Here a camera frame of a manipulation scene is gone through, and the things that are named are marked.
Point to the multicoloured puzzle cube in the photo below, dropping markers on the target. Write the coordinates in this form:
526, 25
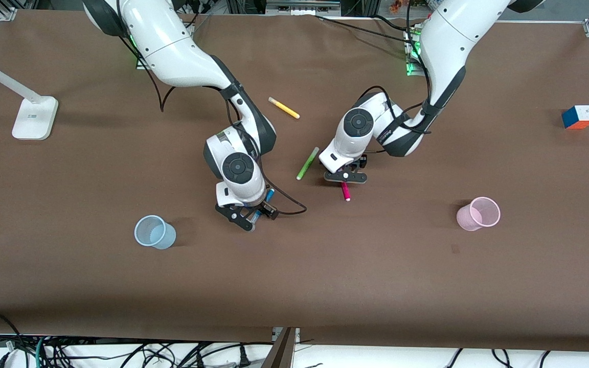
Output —
579, 117

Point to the pink marker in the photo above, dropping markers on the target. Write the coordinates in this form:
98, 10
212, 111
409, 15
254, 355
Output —
345, 191

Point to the pink plastic cup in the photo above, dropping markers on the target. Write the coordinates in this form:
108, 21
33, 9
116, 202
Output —
471, 220

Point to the white desk lamp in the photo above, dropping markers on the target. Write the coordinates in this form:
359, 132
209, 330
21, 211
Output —
34, 120

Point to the green marker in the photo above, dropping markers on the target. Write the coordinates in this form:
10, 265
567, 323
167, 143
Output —
308, 163

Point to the black power plug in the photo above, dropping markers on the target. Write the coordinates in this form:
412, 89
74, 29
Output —
244, 358

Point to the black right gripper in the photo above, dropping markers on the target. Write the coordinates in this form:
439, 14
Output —
266, 208

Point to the dark table frame post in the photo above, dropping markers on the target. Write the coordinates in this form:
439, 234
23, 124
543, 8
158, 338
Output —
281, 352

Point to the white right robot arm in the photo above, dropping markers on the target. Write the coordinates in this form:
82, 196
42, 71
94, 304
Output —
172, 46

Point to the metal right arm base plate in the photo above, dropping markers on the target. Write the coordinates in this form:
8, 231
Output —
142, 64

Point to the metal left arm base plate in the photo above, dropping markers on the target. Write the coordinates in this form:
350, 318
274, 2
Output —
411, 64

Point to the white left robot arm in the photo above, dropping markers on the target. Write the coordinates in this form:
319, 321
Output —
453, 36

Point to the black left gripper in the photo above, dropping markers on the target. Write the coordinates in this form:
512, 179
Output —
359, 163

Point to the yellow marker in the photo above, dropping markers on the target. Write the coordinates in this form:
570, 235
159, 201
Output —
284, 108

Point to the blue plastic cup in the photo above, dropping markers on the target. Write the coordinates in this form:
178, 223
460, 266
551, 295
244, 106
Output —
164, 240

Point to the blue marker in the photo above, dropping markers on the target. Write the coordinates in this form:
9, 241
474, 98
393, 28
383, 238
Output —
270, 194

